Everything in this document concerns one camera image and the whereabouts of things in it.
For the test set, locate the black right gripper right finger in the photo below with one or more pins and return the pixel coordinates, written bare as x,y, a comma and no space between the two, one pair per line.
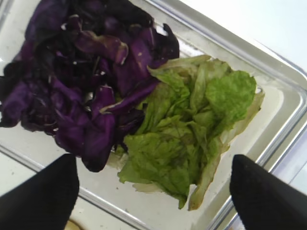
264,202

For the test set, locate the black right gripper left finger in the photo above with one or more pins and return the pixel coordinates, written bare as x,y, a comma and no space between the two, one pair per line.
43,202

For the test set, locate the green lettuce in container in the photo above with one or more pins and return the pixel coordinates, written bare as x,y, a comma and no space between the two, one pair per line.
199,106

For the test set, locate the purple lettuce leaves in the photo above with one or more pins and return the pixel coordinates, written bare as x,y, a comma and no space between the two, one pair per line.
82,72

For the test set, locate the clear plastic salad container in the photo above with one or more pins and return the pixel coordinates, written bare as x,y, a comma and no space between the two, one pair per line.
283,106

